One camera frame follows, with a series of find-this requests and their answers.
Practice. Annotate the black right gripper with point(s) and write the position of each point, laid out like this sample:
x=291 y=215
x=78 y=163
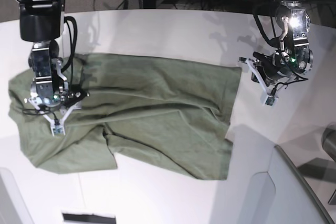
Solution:
x=73 y=96

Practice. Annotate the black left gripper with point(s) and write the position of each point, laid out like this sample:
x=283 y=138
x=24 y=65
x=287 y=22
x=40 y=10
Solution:
x=273 y=69

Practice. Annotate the green t-shirt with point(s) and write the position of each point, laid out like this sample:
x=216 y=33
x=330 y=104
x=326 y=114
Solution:
x=169 y=113

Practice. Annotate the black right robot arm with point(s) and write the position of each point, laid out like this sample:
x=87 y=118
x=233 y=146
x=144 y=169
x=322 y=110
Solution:
x=41 y=22

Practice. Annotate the grey metal stand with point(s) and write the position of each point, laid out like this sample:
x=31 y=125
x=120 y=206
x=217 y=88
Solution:
x=317 y=168

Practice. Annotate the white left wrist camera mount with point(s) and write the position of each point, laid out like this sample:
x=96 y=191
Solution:
x=269 y=97

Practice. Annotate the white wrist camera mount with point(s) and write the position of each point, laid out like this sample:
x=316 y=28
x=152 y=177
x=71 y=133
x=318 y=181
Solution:
x=55 y=116
x=269 y=97

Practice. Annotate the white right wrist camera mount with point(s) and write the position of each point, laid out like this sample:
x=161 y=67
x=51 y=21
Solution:
x=55 y=116

